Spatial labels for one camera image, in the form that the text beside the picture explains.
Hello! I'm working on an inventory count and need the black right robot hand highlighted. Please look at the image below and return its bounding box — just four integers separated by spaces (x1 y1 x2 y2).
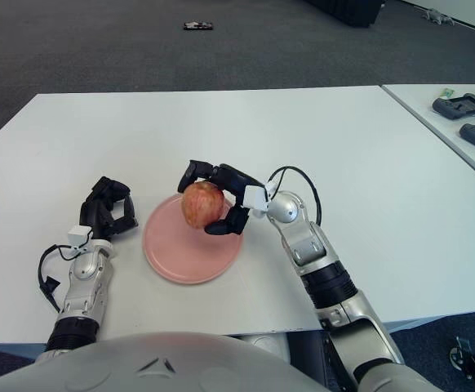
176 158 268 237

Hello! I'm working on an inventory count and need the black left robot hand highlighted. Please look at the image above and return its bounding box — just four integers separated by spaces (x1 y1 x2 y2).
78 176 140 242

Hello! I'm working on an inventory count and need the red apple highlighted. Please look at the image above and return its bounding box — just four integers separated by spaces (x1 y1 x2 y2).
180 181 226 229

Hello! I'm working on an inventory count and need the pink round plate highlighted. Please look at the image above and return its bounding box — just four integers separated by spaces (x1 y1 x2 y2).
141 194 246 286

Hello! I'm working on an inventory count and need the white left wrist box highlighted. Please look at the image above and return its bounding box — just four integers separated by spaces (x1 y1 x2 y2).
67 225 94 250

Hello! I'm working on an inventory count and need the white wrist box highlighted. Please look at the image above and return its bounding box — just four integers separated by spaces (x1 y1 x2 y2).
242 184 270 212
67 225 94 250

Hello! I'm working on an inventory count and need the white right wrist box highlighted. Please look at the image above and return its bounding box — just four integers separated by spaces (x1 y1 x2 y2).
242 184 270 212

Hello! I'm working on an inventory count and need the grey robot torso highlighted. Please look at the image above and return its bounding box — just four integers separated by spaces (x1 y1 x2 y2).
0 331 332 392

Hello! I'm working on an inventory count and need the black cabinet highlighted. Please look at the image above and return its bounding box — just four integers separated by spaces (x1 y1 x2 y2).
302 0 386 29

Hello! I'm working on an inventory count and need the grey toy figure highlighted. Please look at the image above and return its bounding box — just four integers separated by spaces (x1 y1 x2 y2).
420 7 455 25

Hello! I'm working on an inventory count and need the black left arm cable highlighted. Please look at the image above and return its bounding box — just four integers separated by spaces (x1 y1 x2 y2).
37 243 90 314

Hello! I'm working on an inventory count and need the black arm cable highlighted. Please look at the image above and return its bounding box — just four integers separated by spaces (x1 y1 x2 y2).
266 165 323 225
37 243 90 314

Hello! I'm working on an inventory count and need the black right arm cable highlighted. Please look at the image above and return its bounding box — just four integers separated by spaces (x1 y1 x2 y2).
266 165 323 225

